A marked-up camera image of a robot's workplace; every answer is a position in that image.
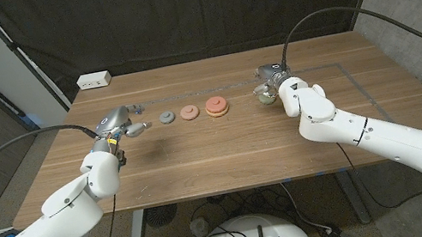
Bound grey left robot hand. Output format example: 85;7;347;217
89;100;154;145

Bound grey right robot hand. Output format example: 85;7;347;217
248;60;294;106

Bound green toy ring disc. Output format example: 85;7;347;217
257;90;279;107

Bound coral red toy ring disc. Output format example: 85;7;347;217
204;94;230;115

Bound white power strip box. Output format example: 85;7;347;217
75;70;114;92

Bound black fabric backdrop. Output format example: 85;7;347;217
0;0;403;114

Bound black round floor fan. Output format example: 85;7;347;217
142;202;181;230

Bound grey round floor puck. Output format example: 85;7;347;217
188;216;212;237

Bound grey table leg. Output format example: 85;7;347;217
335;167;373;229

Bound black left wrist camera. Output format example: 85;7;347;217
114;149;129;169

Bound grey toy ring disc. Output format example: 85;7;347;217
158;109;177;125

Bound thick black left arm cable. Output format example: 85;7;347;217
0;118;105;183

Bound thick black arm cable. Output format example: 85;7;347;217
0;118;105;183
273;0;422;100

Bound orange toy ring disc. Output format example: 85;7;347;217
204;104;232;120

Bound light pink toy ring disc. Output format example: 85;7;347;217
178;102;202;123

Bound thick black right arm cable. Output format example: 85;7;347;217
273;0;422;100

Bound thin black right wrist wire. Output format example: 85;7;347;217
335;128;422;226

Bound black tangled floor cables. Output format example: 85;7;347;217
185;182;300;237

